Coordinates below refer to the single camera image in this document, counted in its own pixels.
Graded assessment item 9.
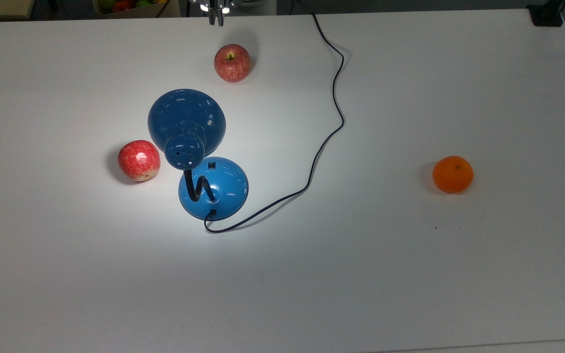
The black lamp power cable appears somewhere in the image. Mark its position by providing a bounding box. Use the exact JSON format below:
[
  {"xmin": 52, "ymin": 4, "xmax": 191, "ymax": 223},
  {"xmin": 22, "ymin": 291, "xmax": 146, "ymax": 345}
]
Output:
[{"xmin": 204, "ymin": 13, "xmax": 346, "ymax": 233}]

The black table clamp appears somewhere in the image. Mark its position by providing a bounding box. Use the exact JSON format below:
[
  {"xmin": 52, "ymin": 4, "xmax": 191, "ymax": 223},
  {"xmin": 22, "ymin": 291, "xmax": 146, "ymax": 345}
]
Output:
[{"xmin": 527, "ymin": 0, "xmax": 565, "ymax": 27}]

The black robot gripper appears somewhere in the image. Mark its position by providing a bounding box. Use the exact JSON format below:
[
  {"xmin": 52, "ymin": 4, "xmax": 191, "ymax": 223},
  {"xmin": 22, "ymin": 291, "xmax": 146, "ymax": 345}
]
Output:
[{"xmin": 188, "ymin": 0, "xmax": 237, "ymax": 27}]

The red apple with yellow patch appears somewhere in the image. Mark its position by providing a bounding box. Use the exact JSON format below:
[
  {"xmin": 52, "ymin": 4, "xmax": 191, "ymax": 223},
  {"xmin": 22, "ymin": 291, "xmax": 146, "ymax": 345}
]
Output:
[{"xmin": 117, "ymin": 140, "xmax": 161, "ymax": 182}]

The orange mandarin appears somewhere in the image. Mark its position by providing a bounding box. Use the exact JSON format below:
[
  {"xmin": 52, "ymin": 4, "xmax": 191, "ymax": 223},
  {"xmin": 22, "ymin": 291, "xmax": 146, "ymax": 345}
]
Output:
[{"xmin": 432, "ymin": 155, "xmax": 474, "ymax": 194}]

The cardboard fruit box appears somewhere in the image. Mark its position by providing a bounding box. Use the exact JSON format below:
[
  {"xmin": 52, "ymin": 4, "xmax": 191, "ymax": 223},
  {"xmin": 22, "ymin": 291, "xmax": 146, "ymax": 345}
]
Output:
[{"xmin": 92, "ymin": 0, "xmax": 171, "ymax": 19}]

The blue desk lamp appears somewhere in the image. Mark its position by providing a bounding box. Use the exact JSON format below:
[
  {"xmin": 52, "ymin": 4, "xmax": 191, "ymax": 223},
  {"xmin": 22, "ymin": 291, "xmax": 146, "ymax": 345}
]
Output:
[{"xmin": 147, "ymin": 88, "xmax": 250, "ymax": 221}]

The red apple with stem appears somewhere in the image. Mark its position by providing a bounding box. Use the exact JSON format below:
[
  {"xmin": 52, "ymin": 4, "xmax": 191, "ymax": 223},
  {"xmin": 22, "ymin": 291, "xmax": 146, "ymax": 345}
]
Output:
[{"xmin": 214, "ymin": 44, "xmax": 252, "ymax": 83}]

